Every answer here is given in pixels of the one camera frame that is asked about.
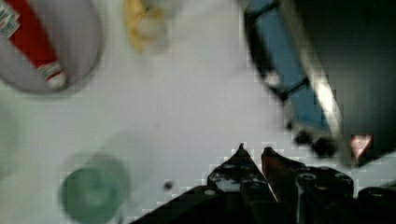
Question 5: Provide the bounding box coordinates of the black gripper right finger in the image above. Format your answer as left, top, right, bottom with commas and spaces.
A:
261, 147, 306, 212

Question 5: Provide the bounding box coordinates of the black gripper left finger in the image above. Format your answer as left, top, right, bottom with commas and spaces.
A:
206, 143, 268, 193

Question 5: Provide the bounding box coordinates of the black oven door handle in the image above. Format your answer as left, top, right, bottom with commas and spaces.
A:
243, 0, 315, 103

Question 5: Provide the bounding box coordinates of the green mug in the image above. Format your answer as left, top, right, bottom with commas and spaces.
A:
58, 132, 157, 224

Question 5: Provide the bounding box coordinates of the peeled banana toy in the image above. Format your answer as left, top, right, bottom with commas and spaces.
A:
122, 0, 182, 55

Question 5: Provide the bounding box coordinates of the pink oval plate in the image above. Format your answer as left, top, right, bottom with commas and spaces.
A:
1, 0, 101, 94

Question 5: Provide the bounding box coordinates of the red ketchup bottle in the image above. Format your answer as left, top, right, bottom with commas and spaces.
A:
1, 0, 67, 90

